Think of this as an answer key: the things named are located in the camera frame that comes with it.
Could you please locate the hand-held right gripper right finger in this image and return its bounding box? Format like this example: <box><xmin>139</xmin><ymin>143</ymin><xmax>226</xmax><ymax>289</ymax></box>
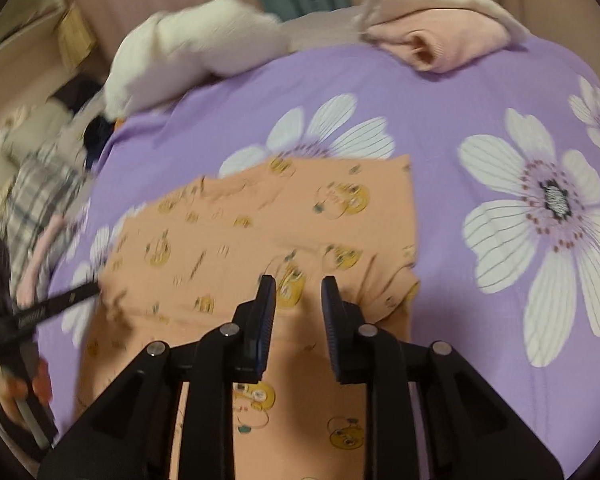
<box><xmin>320</xmin><ymin>276</ymin><xmax>566</xmax><ymax>480</ymax></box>

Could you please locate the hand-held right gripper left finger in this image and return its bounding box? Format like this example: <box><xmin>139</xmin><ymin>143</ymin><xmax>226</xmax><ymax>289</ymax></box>
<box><xmin>37</xmin><ymin>274</ymin><xmax>277</xmax><ymax>480</ymax></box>

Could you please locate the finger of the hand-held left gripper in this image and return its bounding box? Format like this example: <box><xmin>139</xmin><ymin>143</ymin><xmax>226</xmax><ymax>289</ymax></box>
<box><xmin>0</xmin><ymin>281</ymin><xmax>102</xmax><ymax>359</ymax></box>

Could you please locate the orange cartoon print garment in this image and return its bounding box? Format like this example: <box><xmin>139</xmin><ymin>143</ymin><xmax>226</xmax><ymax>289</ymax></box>
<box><xmin>75</xmin><ymin>155</ymin><xmax>423</xmax><ymax>480</ymax></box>

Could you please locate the light pink cloth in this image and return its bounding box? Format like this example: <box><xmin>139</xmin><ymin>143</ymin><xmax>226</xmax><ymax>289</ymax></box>
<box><xmin>17</xmin><ymin>212</ymin><xmax>68</xmax><ymax>306</ymax></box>

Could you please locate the plaid cloth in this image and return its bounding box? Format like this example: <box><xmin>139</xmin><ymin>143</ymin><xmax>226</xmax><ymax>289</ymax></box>
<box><xmin>0</xmin><ymin>147</ymin><xmax>88</xmax><ymax>306</ymax></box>

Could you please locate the dark cloth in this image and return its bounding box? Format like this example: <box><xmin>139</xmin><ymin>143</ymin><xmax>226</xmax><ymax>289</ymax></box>
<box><xmin>82</xmin><ymin>115</ymin><xmax>118</xmax><ymax>171</ymax></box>

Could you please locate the purple floral bed sheet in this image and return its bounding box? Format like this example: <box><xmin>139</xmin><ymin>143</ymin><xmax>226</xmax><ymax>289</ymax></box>
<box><xmin>35</xmin><ymin>42</ymin><xmax>600</xmax><ymax>480</ymax></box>

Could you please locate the cardboard box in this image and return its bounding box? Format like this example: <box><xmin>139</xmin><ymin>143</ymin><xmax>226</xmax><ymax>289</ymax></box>
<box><xmin>57</xmin><ymin>2</ymin><xmax>101</xmax><ymax>73</ymax></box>

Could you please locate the white plush blanket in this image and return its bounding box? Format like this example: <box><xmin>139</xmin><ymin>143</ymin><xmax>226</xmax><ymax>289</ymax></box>
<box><xmin>102</xmin><ymin>0</ymin><xmax>291</xmax><ymax>116</ymax></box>

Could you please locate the lilac grey cloth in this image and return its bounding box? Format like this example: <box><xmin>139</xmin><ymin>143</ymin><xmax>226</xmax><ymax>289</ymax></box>
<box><xmin>280</xmin><ymin>10</ymin><xmax>376</xmax><ymax>56</ymax></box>

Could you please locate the pink folded cloth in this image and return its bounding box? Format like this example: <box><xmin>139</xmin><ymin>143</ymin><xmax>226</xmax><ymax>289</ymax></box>
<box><xmin>365</xmin><ymin>7</ymin><xmax>511</xmax><ymax>73</ymax></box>

